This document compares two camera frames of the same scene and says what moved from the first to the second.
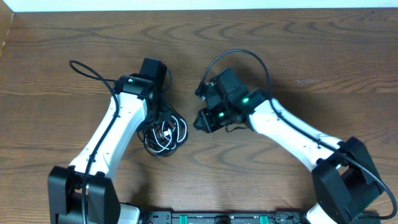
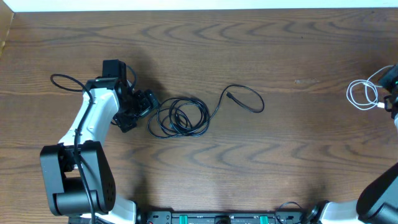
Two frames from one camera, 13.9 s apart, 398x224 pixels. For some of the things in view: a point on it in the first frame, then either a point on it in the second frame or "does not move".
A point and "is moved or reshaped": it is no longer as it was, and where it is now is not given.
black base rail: [222, 217] does not move
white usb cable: [168, 133] is moved or reshaped
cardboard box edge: [6, 18] does not move
